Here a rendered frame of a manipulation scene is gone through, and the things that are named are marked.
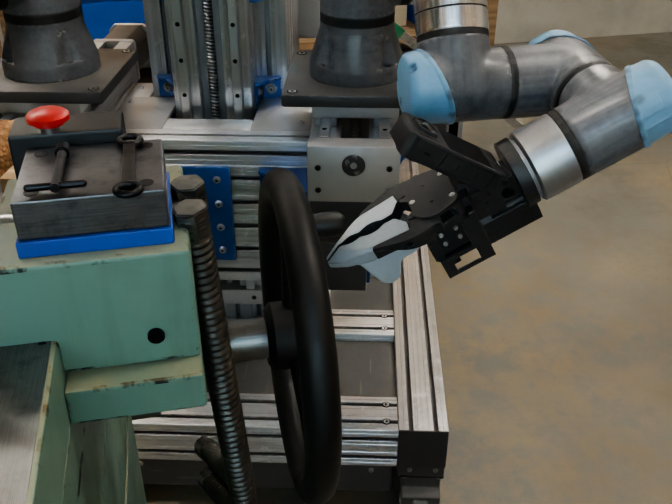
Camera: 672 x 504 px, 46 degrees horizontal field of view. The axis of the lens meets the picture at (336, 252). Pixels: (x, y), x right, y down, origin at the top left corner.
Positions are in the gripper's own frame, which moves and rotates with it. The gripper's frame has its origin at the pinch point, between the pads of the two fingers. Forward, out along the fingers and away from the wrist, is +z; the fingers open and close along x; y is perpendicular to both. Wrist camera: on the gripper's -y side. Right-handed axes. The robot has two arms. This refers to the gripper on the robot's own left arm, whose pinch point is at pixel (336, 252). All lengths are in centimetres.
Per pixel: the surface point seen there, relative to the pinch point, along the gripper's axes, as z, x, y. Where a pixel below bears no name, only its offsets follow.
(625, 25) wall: -147, 324, 197
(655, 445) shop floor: -27, 36, 112
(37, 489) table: 15.1, -33.3, -20.1
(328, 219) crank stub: -1.4, -1.1, -4.6
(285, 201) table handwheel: -1.2, -12.4, -15.6
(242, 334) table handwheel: 8.4, -12.4, -6.2
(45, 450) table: 15.5, -30.0, -19.5
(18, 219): 12.4, -18.4, -27.7
